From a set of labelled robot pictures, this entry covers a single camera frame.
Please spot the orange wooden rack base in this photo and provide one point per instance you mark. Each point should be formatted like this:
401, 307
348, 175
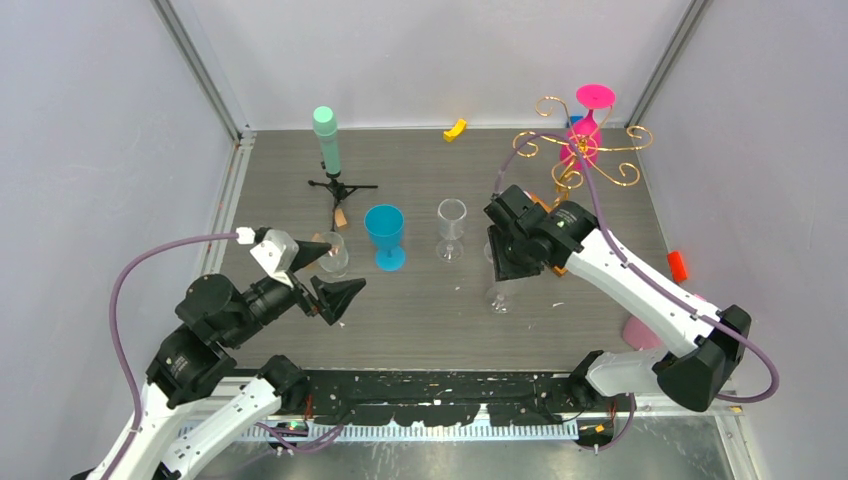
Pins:
558, 271

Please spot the small wooden blocks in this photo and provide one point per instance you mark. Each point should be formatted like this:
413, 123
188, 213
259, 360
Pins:
340, 219

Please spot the black front rail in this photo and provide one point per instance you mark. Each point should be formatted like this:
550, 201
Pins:
435, 398

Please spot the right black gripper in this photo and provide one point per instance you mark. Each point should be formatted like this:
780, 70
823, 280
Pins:
504, 270

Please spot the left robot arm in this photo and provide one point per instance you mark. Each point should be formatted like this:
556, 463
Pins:
192, 360

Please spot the gold wire glass rack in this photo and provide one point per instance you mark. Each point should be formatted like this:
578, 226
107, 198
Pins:
568, 173

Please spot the pink dustpan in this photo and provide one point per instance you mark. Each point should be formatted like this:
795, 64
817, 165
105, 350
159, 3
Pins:
639, 336

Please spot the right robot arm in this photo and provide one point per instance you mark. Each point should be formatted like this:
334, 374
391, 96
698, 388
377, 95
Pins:
701, 344

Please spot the black tripod stand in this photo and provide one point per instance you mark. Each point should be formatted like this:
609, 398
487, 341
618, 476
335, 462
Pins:
339, 190

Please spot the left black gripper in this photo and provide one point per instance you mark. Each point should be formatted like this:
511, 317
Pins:
334, 296

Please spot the mint green microphone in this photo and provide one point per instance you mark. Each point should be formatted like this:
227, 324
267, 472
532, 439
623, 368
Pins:
325, 128

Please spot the blue wine glass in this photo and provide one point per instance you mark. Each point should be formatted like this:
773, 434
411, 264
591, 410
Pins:
384, 225

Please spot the clear plain wine glass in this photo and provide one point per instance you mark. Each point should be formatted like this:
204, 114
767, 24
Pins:
452, 214

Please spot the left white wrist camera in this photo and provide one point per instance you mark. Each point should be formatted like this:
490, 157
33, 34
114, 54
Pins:
274, 251

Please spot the pink wine glass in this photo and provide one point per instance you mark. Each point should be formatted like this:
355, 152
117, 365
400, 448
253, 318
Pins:
598, 100

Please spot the clear patterned wine glass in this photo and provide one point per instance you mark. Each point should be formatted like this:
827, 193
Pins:
336, 260

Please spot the yellow curved block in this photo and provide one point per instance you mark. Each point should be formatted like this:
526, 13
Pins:
451, 134

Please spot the red small block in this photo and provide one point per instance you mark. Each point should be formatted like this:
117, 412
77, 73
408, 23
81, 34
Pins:
677, 266

